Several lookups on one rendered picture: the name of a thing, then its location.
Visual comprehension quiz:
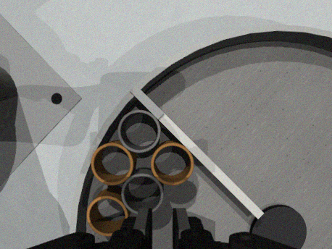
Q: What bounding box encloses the grey metal ring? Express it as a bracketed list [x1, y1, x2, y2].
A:
[121, 167, 164, 214]
[117, 110, 161, 153]

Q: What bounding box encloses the bronze bushing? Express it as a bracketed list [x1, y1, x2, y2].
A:
[151, 140, 194, 185]
[86, 187, 131, 236]
[91, 140, 137, 185]

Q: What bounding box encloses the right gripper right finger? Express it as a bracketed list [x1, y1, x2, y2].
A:
[173, 208, 297, 249]

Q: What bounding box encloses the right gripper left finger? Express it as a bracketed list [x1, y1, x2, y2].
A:
[27, 208, 152, 249]

